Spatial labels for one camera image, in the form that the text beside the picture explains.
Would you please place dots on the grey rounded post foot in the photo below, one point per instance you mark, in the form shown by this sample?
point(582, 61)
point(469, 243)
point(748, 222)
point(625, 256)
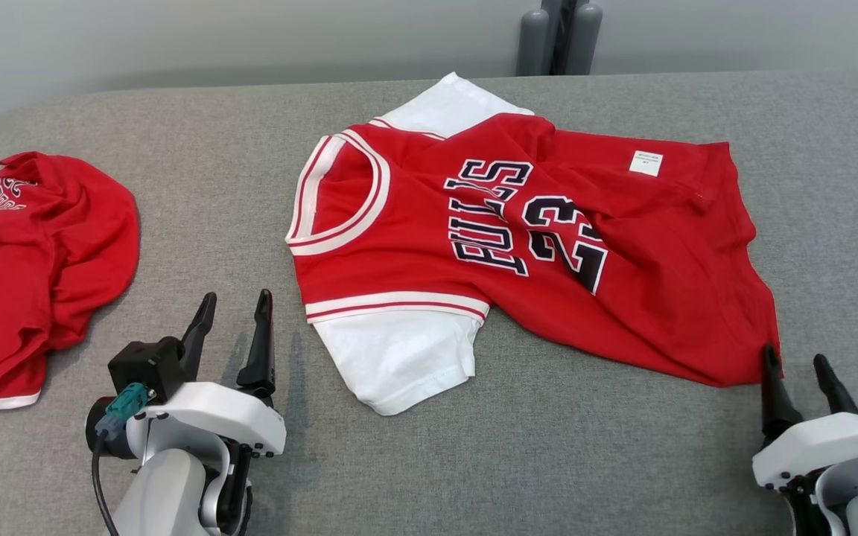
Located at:
point(533, 45)
point(585, 37)

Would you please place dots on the grey partition post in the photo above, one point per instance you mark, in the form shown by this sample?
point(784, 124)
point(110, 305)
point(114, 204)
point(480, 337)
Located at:
point(559, 30)

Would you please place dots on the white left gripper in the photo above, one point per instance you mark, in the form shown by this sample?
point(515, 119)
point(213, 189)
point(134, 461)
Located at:
point(213, 409)

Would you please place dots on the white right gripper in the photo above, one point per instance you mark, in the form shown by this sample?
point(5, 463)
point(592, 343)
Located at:
point(824, 447)

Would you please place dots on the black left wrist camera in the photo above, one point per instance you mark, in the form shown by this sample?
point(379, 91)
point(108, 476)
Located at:
point(146, 365)

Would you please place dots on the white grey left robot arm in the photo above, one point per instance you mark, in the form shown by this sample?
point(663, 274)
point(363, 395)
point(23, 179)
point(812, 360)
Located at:
point(168, 491)

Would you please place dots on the red shorts white stripe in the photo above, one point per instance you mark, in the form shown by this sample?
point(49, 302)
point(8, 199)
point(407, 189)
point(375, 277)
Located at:
point(49, 260)

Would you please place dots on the red basketball jersey white sleeves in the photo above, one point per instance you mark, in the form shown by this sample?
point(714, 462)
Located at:
point(414, 223)

